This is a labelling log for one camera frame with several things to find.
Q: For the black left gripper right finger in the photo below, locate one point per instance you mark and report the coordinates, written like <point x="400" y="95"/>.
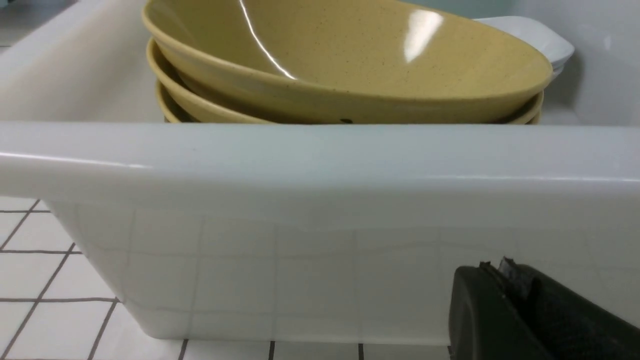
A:
<point x="569" y="326"/>

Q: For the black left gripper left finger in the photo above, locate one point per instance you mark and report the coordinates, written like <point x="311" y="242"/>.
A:
<point x="484" y="322"/>

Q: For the small white dish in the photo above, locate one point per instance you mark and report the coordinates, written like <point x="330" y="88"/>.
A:
<point x="541" y="37"/>

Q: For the yellow noodle bowl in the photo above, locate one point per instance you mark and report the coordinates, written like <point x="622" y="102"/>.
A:
<point x="167" y="75"/>
<point x="353" y="62"/>
<point x="197" y="110"/>

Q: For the large white plastic tub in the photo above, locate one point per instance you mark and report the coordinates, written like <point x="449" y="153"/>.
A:
<point x="345" y="233"/>

